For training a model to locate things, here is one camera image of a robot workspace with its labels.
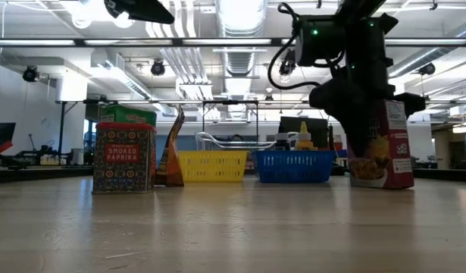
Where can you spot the black background robot arm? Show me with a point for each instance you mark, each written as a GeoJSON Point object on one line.
{"type": "Point", "coordinates": [35, 153]}

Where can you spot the black ceiling spotlight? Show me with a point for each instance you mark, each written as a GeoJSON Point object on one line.
{"type": "Point", "coordinates": [286, 67]}
{"type": "Point", "coordinates": [30, 74]}
{"type": "Point", "coordinates": [427, 69]}
{"type": "Point", "coordinates": [158, 68]}

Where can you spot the yellow slotted plastic basket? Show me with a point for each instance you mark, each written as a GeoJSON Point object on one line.
{"type": "Point", "coordinates": [213, 165]}

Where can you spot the brown stand-up pouch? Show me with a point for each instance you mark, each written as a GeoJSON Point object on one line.
{"type": "Point", "coordinates": [171, 163]}

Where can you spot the clear plastic bin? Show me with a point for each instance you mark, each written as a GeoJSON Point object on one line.
{"type": "Point", "coordinates": [251, 144]}

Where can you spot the smoked paprika tin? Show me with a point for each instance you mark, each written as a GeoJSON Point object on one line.
{"type": "Point", "coordinates": [122, 159]}

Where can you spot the black monitor back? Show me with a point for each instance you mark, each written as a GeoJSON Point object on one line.
{"type": "Point", "coordinates": [293, 127]}

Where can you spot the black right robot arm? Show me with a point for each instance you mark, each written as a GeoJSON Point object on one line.
{"type": "Point", "coordinates": [369, 49]}

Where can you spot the silver ventilation duct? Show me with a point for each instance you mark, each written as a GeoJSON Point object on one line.
{"type": "Point", "coordinates": [240, 22]}

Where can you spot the dark wall screen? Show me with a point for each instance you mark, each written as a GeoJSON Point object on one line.
{"type": "Point", "coordinates": [3, 132]}

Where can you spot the purple Raisin Bran box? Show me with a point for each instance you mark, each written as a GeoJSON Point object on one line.
{"type": "Point", "coordinates": [395, 151]}

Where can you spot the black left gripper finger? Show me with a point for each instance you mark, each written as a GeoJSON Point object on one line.
{"type": "Point", "coordinates": [153, 11]}

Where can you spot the green cereal box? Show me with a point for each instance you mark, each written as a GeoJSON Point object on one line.
{"type": "Point", "coordinates": [126, 113]}

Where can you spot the blue slotted plastic basket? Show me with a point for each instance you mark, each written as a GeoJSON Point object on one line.
{"type": "Point", "coordinates": [293, 167]}

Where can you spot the red flat bar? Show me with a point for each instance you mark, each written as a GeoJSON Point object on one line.
{"type": "Point", "coordinates": [0, 147]}

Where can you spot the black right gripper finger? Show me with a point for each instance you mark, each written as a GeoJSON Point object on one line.
{"type": "Point", "coordinates": [357, 132]}

